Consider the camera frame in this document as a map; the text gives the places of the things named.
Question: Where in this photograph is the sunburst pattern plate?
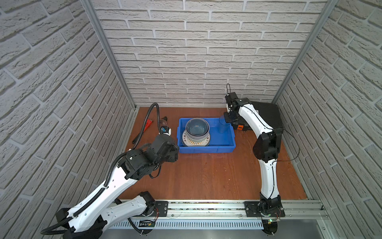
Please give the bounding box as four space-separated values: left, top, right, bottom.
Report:
182 131 211 147

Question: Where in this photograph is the blue grey bowl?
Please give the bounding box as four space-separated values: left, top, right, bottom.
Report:
185 118 210 138

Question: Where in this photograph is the grey translucent cup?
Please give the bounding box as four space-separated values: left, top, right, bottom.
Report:
218 116 231 133

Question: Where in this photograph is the lilac bowl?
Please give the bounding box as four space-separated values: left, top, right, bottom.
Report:
185 131 210 145

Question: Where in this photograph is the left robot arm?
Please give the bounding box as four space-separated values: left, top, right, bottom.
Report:
57 134 179 239

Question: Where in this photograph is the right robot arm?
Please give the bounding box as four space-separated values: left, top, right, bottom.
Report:
224 92 283 217

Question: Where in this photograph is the blue plastic bin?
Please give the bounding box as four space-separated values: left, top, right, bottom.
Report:
177 118 236 154

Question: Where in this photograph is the red small object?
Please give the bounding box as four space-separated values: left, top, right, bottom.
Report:
132 119 153 144

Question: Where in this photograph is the black tool case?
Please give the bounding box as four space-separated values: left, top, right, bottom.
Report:
231 101 284 131

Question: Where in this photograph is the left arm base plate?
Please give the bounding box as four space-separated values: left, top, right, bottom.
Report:
141 201 169 218

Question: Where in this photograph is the aluminium front rail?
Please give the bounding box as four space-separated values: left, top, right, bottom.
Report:
83 199 330 231

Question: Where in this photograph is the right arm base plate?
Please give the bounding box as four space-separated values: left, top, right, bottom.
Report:
244 201 286 218

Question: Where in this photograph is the black corrugated cable hose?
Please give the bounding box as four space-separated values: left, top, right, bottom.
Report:
41 103 162 236

